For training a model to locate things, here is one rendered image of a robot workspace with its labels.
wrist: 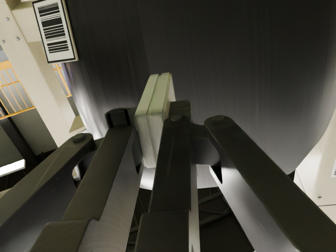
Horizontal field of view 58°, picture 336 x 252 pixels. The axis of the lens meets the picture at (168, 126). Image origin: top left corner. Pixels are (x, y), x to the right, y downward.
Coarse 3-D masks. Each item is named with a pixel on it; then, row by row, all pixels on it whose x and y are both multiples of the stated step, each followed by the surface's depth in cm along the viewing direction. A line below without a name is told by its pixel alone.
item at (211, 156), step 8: (176, 104) 17; (184, 104) 17; (176, 112) 16; (184, 112) 16; (192, 120) 17; (192, 128) 14; (200, 128) 14; (192, 136) 13; (200, 136) 13; (192, 144) 13; (200, 144) 13; (208, 144) 13; (200, 152) 13; (208, 152) 13; (216, 152) 13; (200, 160) 13; (208, 160) 13; (216, 160) 13
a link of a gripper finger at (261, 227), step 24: (216, 120) 13; (216, 144) 11; (240, 144) 11; (216, 168) 13; (240, 168) 10; (264, 168) 9; (240, 192) 10; (264, 192) 8; (288, 192) 8; (240, 216) 10; (264, 216) 8; (288, 216) 7; (312, 216) 7; (264, 240) 8; (288, 240) 7; (312, 240) 7
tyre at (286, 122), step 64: (128, 0) 26; (192, 0) 25; (256, 0) 25; (320, 0) 25; (64, 64) 32; (128, 64) 28; (192, 64) 27; (256, 64) 27; (320, 64) 27; (256, 128) 31; (320, 128) 35
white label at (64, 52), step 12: (36, 0) 28; (48, 0) 28; (60, 0) 27; (36, 12) 29; (48, 12) 28; (60, 12) 27; (48, 24) 29; (60, 24) 28; (48, 36) 29; (60, 36) 28; (72, 36) 28; (48, 48) 30; (60, 48) 29; (72, 48) 28; (48, 60) 30; (60, 60) 29; (72, 60) 29
